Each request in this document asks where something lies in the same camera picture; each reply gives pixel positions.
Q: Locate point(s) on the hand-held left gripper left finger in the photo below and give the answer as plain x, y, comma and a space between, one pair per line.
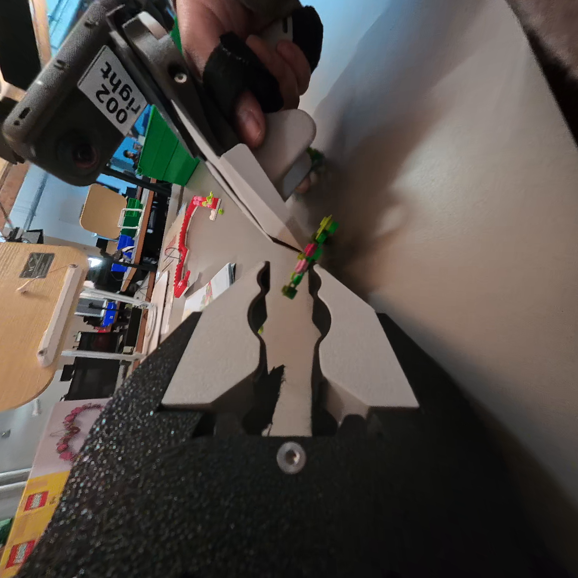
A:
216, 352

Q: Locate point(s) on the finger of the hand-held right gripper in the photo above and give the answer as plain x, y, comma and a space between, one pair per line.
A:
239, 198
262, 198

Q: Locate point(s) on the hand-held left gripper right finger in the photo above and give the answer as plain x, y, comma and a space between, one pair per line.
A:
361, 361

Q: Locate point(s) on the small lego flower sprig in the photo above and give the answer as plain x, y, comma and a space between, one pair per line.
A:
309, 257

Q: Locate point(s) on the lego instruction booklet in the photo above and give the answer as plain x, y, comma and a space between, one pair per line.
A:
212, 289

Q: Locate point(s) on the lego flower cluster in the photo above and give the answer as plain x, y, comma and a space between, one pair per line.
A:
317, 158

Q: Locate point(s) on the lego set box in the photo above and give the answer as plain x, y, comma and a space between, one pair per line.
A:
36, 510

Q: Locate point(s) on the person's right hand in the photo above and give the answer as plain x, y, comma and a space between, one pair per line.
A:
207, 22

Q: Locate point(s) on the pale rounded board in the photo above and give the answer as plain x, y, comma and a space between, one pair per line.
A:
158, 307

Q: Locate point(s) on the cardboard sheet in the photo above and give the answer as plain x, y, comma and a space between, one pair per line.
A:
174, 235

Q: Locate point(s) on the green storage bins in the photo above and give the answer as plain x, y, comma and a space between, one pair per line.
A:
165, 153
132, 216

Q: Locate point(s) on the light wooden chair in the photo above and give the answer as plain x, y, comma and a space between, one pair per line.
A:
101, 210

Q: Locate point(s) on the blue storage bins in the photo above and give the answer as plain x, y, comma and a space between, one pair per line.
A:
123, 253

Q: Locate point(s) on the red lego heart frame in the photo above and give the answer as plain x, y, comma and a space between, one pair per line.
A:
185, 239

